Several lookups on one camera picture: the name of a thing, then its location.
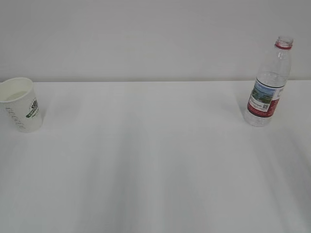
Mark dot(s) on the white paper cup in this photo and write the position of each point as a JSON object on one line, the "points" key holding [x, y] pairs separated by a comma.
{"points": [[18, 99]]}

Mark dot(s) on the clear plastic water bottle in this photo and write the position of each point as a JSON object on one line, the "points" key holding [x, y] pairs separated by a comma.
{"points": [[269, 84]]}

